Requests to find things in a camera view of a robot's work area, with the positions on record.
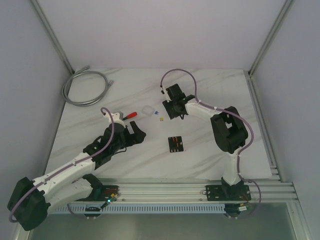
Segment black fuse box base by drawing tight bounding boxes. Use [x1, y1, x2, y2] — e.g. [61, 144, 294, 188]
[168, 136, 184, 153]

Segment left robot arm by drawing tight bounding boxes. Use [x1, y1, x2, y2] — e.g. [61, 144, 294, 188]
[7, 121, 147, 231]

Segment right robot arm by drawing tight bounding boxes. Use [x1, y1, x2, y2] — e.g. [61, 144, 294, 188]
[160, 84, 249, 201]

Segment clear plastic fuse box cover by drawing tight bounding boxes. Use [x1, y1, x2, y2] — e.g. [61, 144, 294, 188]
[141, 105, 155, 117]

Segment red handled screwdriver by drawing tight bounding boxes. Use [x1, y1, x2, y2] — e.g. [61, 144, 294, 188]
[123, 112, 138, 120]

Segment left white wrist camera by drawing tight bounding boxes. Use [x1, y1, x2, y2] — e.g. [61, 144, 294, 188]
[104, 111, 126, 127]

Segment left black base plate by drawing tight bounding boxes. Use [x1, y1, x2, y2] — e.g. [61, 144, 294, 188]
[80, 185, 119, 202]

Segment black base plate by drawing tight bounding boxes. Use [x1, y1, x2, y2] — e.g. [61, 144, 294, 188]
[80, 185, 119, 202]
[205, 185, 252, 202]

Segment grey slotted cable duct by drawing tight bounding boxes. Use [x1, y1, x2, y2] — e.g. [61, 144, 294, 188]
[53, 202, 226, 215]

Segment grey coiled cable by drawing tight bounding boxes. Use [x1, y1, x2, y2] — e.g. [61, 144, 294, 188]
[62, 65, 115, 107]

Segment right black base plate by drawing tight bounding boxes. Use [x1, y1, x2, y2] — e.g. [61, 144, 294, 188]
[205, 185, 252, 202]

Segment aluminium front rail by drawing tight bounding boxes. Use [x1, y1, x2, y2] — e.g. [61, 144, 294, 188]
[64, 177, 298, 204]

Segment right aluminium frame post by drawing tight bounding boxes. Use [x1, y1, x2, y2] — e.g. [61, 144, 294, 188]
[248, 0, 295, 78]

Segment aluminium frame post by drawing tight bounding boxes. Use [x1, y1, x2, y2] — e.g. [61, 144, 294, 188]
[248, 0, 295, 78]
[29, 0, 74, 74]

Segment left aluminium frame post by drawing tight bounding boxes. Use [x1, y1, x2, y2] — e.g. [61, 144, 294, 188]
[29, 0, 74, 74]

